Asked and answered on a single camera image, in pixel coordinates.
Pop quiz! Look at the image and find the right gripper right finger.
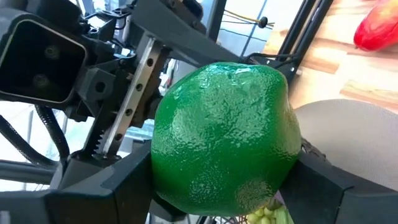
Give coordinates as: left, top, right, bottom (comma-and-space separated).
279, 150, 398, 224

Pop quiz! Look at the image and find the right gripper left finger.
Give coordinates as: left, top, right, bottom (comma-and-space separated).
46, 141, 188, 224

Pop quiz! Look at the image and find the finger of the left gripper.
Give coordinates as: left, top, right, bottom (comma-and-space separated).
57, 154, 126, 190
132, 1, 243, 68

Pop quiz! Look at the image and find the green grape bunch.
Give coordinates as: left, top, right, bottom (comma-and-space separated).
246, 203, 295, 224

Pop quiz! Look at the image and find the green lime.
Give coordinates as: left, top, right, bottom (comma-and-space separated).
150, 61, 302, 217

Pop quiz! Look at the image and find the red mango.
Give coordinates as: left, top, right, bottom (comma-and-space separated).
353, 0, 398, 52

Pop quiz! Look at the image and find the round grey placemat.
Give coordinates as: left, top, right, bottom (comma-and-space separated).
294, 98, 398, 191

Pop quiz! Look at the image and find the black corrugated cable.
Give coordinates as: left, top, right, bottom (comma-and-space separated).
33, 104, 72, 162

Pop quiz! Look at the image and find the yellow cable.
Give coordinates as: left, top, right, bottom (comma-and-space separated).
223, 8, 276, 27

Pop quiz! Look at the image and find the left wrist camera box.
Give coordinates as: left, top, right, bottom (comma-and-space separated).
0, 7, 88, 106

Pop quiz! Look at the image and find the black aluminium table frame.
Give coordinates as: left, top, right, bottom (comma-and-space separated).
205, 0, 335, 85

